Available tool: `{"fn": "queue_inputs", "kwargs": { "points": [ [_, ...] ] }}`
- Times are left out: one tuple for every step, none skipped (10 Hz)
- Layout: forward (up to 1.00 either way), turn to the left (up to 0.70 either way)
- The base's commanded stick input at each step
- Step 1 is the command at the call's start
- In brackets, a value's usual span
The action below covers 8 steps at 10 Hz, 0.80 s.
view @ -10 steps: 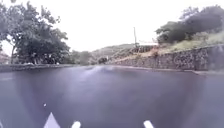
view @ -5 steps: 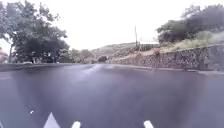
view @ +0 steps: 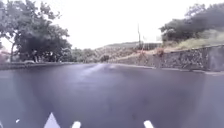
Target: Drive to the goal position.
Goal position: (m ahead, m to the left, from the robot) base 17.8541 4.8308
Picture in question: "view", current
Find grey stone wall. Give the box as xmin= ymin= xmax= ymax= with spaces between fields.
xmin=109 ymin=44 xmax=224 ymax=73

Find grassy slope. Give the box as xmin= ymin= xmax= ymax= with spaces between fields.
xmin=96 ymin=29 xmax=224 ymax=63

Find pale concrete kerb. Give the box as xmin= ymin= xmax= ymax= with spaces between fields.
xmin=109 ymin=62 xmax=224 ymax=76

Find row of bushes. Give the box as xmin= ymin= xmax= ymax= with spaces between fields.
xmin=70 ymin=47 xmax=112 ymax=64

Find robot's own part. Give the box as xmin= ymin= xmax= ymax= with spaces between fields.
xmin=71 ymin=121 xmax=82 ymax=128
xmin=143 ymin=120 xmax=154 ymax=128

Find red bush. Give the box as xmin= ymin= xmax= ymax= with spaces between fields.
xmin=155 ymin=47 xmax=165 ymax=57

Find pole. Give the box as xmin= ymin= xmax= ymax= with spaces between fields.
xmin=137 ymin=23 xmax=142 ymax=51

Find trees on slope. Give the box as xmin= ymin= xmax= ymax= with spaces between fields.
xmin=159 ymin=3 xmax=224 ymax=43

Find wooded hill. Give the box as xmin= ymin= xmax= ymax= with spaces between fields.
xmin=99 ymin=41 xmax=141 ymax=50

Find dark asphalt road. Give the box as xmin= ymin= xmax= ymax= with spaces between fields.
xmin=0 ymin=62 xmax=224 ymax=128

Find group of dark trees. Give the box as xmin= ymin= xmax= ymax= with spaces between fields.
xmin=0 ymin=0 xmax=73 ymax=64

